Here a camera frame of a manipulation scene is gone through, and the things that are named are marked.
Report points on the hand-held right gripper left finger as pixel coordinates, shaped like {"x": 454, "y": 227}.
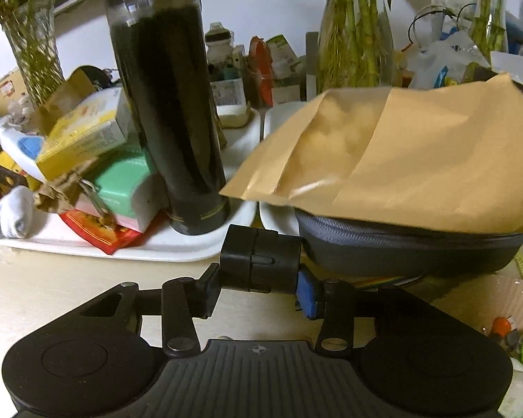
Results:
{"x": 209, "y": 289}

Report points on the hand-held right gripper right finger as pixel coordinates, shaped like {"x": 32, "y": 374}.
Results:
{"x": 308, "y": 296}

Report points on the dark grey zip case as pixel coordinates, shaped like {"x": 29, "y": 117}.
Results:
{"x": 396, "y": 250}

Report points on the red packet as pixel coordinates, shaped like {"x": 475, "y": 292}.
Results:
{"x": 100, "y": 235}

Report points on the green box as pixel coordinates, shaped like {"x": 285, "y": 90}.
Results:
{"x": 122, "y": 183}

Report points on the brown paper envelope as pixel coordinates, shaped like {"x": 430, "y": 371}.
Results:
{"x": 396, "y": 152}

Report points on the crumpled brown paper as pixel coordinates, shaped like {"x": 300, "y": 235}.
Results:
{"x": 65, "y": 191}

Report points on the black thermos bottle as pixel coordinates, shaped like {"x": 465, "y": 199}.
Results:
{"x": 174, "y": 117}

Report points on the small white box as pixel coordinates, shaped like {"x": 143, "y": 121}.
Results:
{"x": 231, "y": 102}

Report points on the red orange wrapper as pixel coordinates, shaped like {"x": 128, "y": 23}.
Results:
{"x": 501, "y": 325}

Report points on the yellow box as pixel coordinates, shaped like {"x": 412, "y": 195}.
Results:
{"x": 87, "y": 135}

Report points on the white sock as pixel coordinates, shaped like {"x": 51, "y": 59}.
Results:
{"x": 13, "y": 213}

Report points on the orange packet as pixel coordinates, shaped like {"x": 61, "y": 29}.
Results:
{"x": 260, "y": 72}

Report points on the black box with gold emblem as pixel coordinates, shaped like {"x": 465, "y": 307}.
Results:
{"x": 8, "y": 174}

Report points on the white lotion bottle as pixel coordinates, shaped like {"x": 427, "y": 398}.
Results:
{"x": 24, "y": 150}

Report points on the brown paper bag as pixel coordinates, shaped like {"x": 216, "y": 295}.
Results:
{"x": 67, "y": 96}

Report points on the tall glass bamboo vase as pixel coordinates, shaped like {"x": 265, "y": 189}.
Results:
{"x": 353, "y": 39}

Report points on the clear plastic bag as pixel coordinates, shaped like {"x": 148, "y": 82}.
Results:
{"x": 453, "y": 59}

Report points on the brown carton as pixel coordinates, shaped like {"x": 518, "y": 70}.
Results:
{"x": 6, "y": 91}

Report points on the cut glass bamboo vase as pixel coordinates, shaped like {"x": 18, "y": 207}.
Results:
{"x": 32, "y": 52}

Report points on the slim glass bamboo vase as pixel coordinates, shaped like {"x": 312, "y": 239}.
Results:
{"x": 490, "y": 17}

